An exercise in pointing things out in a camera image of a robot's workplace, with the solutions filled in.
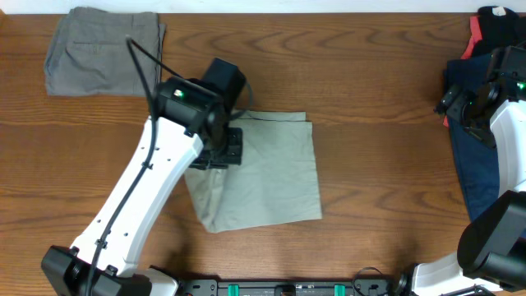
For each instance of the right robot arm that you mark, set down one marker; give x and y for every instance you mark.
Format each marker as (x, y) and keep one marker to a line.
(490, 256)

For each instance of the navy blue garment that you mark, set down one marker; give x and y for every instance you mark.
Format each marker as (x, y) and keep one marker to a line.
(476, 164)

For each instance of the khaki green shorts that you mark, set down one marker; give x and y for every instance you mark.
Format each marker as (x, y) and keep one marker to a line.
(276, 183)

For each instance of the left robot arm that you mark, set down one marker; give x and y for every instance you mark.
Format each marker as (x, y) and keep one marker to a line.
(189, 128)

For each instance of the black garment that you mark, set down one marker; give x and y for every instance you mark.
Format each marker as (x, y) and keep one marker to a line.
(500, 27)

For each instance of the folded grey shorts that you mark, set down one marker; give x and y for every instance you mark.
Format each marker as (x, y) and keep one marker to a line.
(88, 54)

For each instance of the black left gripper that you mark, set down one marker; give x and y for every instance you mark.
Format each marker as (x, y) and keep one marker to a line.
(233, 159)

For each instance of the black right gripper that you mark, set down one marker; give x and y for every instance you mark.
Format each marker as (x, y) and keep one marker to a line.
(454, 104)

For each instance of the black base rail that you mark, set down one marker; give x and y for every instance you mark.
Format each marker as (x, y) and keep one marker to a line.
(368, 286)

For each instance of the red garment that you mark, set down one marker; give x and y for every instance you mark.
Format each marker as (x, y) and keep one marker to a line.
(475, 37)

